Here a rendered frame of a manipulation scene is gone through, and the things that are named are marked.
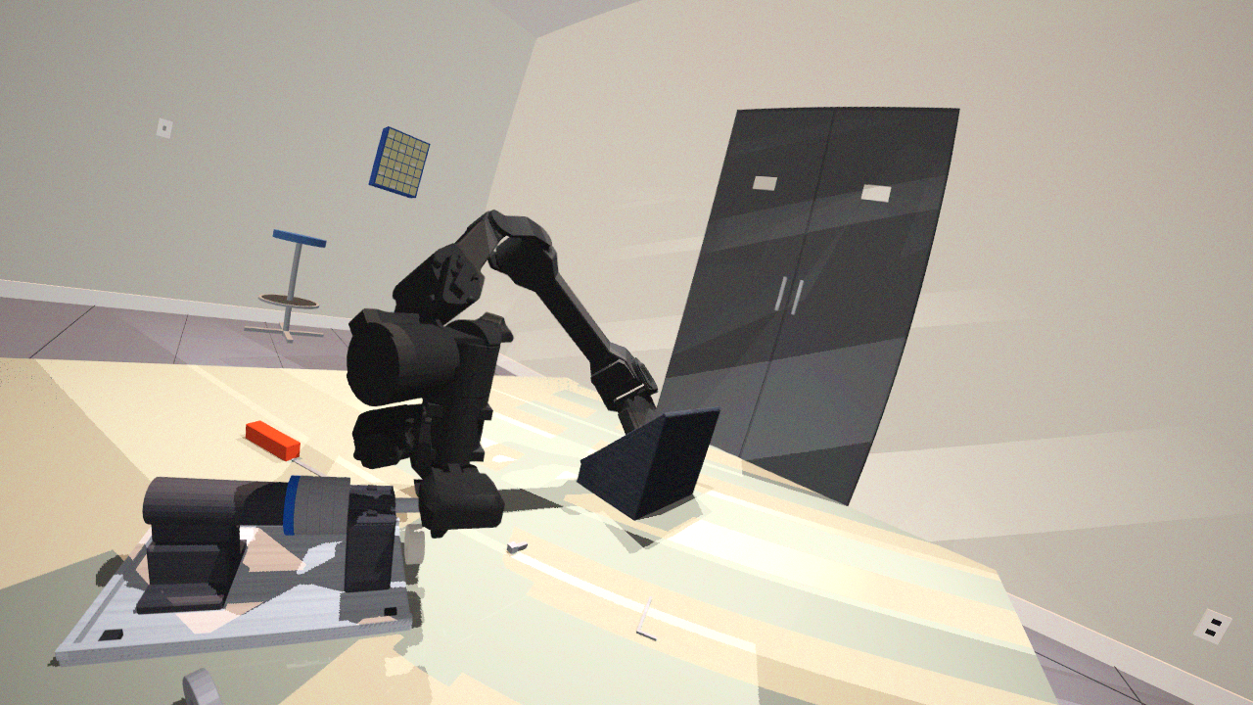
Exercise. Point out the blue ring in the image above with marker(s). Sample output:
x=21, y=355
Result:
x=288, y=520

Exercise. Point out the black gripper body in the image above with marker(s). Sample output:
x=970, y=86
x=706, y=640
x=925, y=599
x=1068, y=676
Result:
x=456, y=495

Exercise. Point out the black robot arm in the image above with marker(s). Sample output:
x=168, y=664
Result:
x=407, y=354

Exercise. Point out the white l-shaped rod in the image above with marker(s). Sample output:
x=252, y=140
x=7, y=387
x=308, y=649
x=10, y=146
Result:
x=639, y=631

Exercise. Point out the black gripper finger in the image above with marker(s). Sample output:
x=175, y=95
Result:
x=434, y=534
x=421, y=471

